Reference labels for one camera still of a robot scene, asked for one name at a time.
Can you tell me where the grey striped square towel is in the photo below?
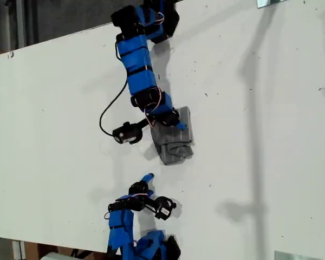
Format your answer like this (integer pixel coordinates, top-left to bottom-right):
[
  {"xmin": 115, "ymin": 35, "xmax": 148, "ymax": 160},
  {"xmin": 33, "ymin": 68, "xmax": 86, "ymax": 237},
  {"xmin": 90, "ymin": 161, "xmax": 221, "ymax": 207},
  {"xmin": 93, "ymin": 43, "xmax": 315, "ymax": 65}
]
[{"xmin": 150, "ymin": 106, "xmax": 195, "ymax": 166}]

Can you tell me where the white box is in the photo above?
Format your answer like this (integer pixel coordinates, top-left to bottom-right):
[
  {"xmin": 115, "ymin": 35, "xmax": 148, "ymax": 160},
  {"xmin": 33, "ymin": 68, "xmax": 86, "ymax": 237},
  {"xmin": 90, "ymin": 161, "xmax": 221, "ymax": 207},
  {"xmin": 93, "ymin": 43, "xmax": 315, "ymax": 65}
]
[{"xmin": 41, "ymin": 251, "xmax": 74, "ymax": 260}]

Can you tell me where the white table leg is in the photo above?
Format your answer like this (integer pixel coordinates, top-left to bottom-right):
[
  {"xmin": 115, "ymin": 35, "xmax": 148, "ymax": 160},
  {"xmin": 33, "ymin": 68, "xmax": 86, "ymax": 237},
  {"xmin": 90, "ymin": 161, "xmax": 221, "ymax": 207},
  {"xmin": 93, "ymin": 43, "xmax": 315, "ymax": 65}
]
[{"xmin": 11, "ymin": 239, "xmax": 27, "ymax": 260}]

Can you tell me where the black camera stalk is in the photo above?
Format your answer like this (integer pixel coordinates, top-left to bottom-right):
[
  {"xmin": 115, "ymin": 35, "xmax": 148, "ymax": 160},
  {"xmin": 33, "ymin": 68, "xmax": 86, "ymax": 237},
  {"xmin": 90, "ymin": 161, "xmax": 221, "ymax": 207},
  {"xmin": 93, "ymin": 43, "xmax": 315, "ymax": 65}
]
[
  {"xmin": 143, "ymin": 197, "xmax": 160, "ymax": 215},
  {"xmin": 136, "ymin": 117, "xmax": 150, "ymax": 130}
]

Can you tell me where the black camera box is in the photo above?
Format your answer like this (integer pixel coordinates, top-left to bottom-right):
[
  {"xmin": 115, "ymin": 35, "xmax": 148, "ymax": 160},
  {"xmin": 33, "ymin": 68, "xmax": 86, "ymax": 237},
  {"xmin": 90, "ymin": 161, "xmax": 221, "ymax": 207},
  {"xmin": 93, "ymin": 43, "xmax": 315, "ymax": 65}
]
[
  {"xmin": 154, "ymin": 196, "xmax": 178, "ymax": 220},
  {"xmin": 112, "ymin": 121, "xmax": 144, "ymax": 145}
]

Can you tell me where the black camera cable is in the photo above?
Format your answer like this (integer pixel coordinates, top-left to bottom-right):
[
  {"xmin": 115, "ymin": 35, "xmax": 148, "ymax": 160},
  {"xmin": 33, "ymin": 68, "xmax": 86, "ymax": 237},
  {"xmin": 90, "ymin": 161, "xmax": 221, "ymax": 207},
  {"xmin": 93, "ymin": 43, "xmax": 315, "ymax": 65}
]
[{"xmin": 99, "ymin": 77, "xmax": 130, "ymax": 137}]

